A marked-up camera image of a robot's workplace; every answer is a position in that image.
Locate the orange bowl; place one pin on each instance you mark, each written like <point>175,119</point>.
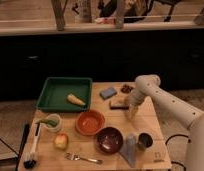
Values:
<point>89,123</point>

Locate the green pepper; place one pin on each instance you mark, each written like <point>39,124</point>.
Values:
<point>48,122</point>

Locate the blue sponge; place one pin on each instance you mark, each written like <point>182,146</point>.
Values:
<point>108,93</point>

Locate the red yellow apple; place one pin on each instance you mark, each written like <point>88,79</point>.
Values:
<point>61,141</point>

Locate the black wooden board eraser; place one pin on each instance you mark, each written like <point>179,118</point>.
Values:
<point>118,105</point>

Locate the dark mug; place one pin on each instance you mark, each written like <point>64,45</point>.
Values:
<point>144,141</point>

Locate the dark red grape bunch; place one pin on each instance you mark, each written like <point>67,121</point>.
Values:
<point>126,88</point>

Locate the green plastic tray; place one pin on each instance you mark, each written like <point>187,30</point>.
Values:
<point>53,97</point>

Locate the purple bowl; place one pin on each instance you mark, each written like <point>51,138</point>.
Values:
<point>108,140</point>

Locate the silver fork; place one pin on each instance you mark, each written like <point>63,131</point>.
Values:
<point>75,157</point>

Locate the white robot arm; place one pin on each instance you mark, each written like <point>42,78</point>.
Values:
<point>188,116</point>

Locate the white black dish brush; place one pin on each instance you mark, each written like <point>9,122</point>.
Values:
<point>31,157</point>

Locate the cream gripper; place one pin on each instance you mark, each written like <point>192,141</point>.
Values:
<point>133,105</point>

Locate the grey blue cloth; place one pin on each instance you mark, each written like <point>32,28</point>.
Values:
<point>128,150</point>

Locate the white cup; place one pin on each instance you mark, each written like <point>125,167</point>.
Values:
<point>57,119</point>

